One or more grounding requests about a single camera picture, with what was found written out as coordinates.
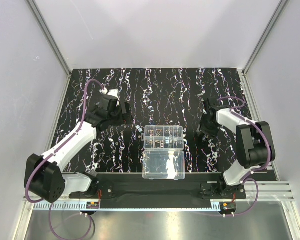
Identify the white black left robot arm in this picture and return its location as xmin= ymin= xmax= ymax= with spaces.
xmin=24 ymin=95 xmax=133 ymax=203

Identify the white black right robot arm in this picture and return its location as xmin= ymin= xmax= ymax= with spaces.
xmin=196 ymin=97 xmax=276 ymax=198

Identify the clear plastic organizer box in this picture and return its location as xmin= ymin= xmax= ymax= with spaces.
xmin=142 ymin=125 xmax=186 ymax=181

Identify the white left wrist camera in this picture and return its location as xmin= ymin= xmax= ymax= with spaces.
xmin=100 ymin=88 xmax=120 ymax=100

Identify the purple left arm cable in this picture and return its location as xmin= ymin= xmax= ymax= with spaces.
xmin=24 ymin=79 xmax=108 ymax=238

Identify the aluminium frame profile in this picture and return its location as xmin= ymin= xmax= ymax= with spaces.
xmin=26 ymin=0 xmax=72 ymax=78

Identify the grey cable duct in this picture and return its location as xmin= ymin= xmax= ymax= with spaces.
xmin=34 ymin=199 xmax=221 ymax=212

